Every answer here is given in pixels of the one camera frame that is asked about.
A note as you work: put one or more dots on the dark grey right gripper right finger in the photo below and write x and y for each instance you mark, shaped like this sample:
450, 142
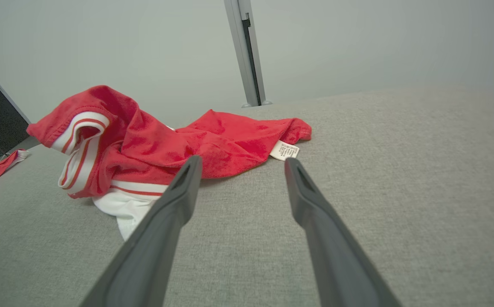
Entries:
336, 256

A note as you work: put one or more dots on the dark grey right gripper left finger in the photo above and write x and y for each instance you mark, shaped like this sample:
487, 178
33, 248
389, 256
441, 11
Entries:
157, 238

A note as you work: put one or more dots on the red shorts with white trim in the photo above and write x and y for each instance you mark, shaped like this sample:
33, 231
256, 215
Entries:
153, 140

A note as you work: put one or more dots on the grey partition post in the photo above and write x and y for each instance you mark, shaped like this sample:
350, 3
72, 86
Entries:
242, 64

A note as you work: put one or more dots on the grey metal frame bar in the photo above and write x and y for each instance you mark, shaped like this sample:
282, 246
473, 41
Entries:
13, 103

